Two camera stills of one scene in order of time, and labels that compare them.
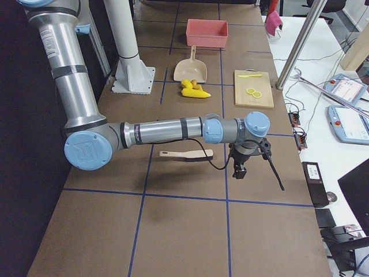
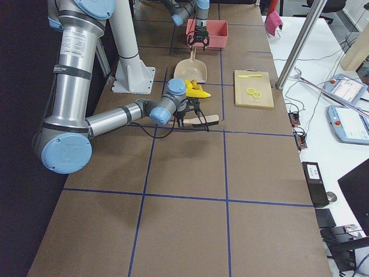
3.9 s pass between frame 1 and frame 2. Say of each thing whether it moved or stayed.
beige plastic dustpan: stayed
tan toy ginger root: stayed
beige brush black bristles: moved
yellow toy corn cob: stayed
